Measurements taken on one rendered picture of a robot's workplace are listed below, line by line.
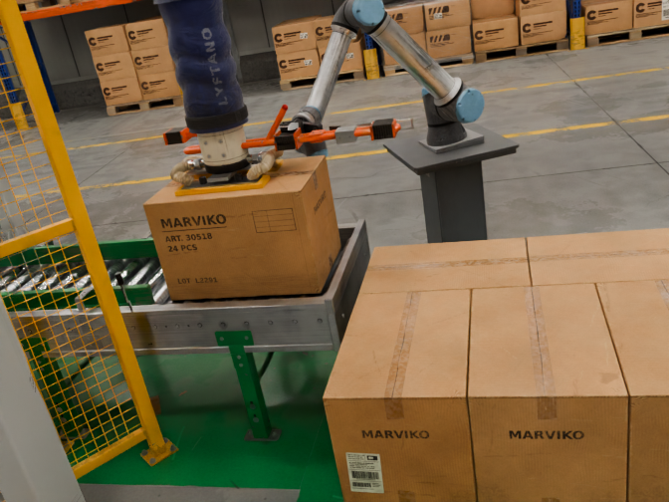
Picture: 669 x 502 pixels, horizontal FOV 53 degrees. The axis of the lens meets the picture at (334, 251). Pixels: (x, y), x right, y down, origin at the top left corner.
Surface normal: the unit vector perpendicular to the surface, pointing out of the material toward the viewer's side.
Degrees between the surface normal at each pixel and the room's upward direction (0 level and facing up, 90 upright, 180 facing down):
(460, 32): 88
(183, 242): 90
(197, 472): 0
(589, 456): 90
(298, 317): 90
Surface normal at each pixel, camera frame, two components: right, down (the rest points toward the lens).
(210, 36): 0.54, 0.06
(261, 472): -0.16, -0.90
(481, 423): -0.20, 0.43
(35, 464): 0.97, -0.06
